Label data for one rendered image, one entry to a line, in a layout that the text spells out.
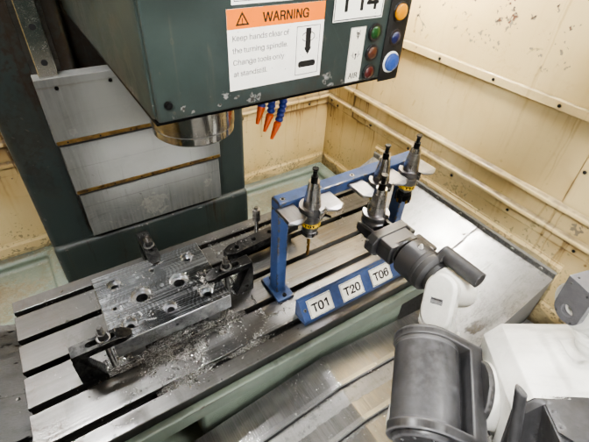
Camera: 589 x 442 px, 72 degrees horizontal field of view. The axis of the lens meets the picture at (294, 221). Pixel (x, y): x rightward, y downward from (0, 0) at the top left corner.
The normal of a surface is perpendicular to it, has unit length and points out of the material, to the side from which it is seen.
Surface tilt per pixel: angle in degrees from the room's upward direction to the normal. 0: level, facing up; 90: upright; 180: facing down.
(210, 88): 90
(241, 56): 90
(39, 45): 90
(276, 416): 7
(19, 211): 90
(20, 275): 0
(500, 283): 24
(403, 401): 46
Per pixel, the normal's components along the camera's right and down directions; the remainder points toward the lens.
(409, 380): -0.59, -0.63
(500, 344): -0.74, -0.65
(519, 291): -0.29, -0.57
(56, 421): 0.05, -0.77
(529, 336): -0.12, -0.90
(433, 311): -0.67, -0.17
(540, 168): -0.84, 0.32
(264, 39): 0.54, 0.55
